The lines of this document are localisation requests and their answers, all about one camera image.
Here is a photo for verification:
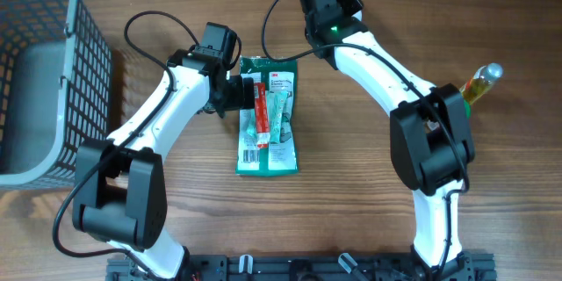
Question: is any left black camera cable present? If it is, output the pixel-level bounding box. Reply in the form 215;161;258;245
51;10;242;259

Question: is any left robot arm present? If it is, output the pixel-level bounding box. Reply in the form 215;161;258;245
65;23;254;280

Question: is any green lid white jar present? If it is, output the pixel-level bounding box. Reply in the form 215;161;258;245
464;101;472;118

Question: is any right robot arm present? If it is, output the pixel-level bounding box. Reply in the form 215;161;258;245
300;0;475;280

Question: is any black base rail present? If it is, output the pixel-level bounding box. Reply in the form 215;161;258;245
104;252;498;281

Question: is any yellow liquid clear bottle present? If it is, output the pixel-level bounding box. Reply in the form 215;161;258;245
460;63;503;105

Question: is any pale green wipes packet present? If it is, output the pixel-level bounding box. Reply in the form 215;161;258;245
267;90;292;144

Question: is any green 3M gloves package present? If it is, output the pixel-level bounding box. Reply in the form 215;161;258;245
235;57;299;177

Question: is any grey plastic mesh basket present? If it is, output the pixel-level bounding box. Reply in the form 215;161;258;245
1;0;113;190

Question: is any red sachet packet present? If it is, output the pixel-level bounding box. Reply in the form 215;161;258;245
254;83;270;148

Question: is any white barcode scanner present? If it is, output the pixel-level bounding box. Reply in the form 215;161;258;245
352;6;363;21

